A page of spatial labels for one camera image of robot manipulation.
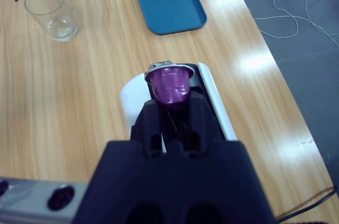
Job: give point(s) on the clear glass cup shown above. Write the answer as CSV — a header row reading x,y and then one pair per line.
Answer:
x,y
61,29

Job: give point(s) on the purple coffee capsule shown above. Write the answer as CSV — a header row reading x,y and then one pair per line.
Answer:
x,y
169,86

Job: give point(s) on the teal rectangular plastic tray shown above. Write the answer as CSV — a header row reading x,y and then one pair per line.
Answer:
x,y
169,1

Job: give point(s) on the white capsule coffee machine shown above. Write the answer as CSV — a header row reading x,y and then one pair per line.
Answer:
x,y
129,94

